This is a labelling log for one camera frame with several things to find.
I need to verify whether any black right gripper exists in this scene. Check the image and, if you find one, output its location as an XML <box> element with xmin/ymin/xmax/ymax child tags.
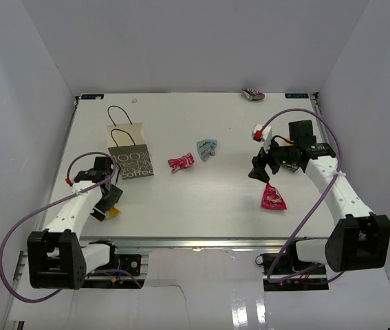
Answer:
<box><xmin>249</xmin><ymin>135</ymin><xmax>298</xmax><ymax>183</ymax></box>

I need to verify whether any grey white paper coffee bag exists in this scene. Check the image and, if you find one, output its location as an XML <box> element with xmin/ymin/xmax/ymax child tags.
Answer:
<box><xmin>107</xmin><ymin>105</ymin><xmax>154</xmax><ymax>180</ymax></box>

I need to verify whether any light blue Himalaya snack pouch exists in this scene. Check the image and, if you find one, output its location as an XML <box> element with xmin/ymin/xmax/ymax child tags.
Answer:
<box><xmin>197</xmin><ymin>140</ymin><xmax>217</xmax><ymax>162</ymax></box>

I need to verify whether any red snack packet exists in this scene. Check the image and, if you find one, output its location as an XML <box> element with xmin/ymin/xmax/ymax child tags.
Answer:
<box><xmin>168</xmin><ymin>153</ymin><xmax>195</xmax><ymax>173</ymax></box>

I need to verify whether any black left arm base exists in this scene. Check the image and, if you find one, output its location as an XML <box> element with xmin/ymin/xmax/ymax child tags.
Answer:
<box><xmin>86</xmin><ymin>253</ymin><xmax>142</xmax><ymax>282</ymax></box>

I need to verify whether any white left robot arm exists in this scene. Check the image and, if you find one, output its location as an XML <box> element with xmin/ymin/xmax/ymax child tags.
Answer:
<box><xmin>27</xmin><ymin>155</ymin><xmax>122</xmax><ymax>289</ymax></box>

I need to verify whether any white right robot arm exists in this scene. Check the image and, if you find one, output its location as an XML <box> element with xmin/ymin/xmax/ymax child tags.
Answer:
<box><xmin>248</xmin><ymin>120</ymin><xmax>390</xmax><ymax>274</ymax></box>

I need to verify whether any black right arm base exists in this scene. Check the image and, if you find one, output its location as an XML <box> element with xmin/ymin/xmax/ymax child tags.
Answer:
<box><xmin>254</xmin><ymin>253</ymin><xmax>329</xmax><ymax>292</ymax></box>

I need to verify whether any red pink snack pouch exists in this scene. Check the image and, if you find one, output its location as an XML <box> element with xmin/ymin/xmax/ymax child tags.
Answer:
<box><xmin>261</xmin><ymin>183</ymin><xmax>287</xmax><ymax>210</ymax></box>

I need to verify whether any blue corner label right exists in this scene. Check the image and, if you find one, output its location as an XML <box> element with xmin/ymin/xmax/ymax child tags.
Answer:
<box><xmin>285</xmin><ymin>93</ymin><xmax>309</xmax><ymax>99</ymax></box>

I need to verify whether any purple brown snack wrapper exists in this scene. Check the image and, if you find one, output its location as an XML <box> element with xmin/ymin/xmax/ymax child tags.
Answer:
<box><xmin>241</xmin><ymin>88</ymin><xmax>265</xmax><ymax>102</ymax></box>

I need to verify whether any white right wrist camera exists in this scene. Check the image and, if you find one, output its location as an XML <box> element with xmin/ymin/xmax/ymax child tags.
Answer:
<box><xmin>251</xmin><ymin>124</ymin><xmax>272</xmax><ymax>153</ymax></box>

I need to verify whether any aluminium front rail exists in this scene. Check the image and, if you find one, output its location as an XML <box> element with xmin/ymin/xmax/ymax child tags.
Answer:
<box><xmin>19</xmin><ymin>236</ymin><xmax>329</xmax><ymax>251</ymax></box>

